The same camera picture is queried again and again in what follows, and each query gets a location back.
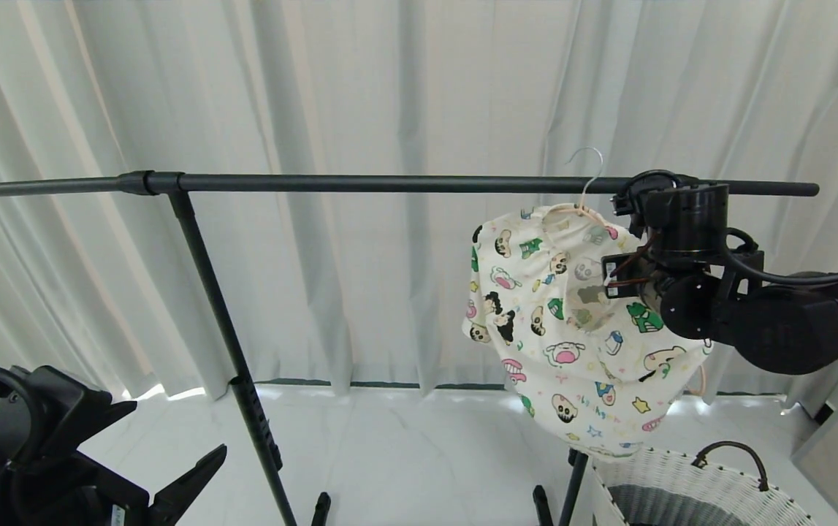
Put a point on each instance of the cream printed garment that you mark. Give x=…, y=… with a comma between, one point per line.
x=572, y=343

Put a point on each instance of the black clothes rack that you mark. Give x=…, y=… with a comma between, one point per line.
x=389, y=183

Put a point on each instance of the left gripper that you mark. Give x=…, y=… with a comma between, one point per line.
x=46, y=489

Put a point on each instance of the white laundry basket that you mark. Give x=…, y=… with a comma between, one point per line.
x=682, y=482

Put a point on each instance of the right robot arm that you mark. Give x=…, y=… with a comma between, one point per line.
x=791, y=321

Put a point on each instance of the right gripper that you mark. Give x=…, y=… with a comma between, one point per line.
x=685, y=307

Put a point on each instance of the white curtain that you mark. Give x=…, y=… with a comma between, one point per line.
x=316, y=88

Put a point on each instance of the pink clothes hanger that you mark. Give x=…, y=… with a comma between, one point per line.
x=592, y=175

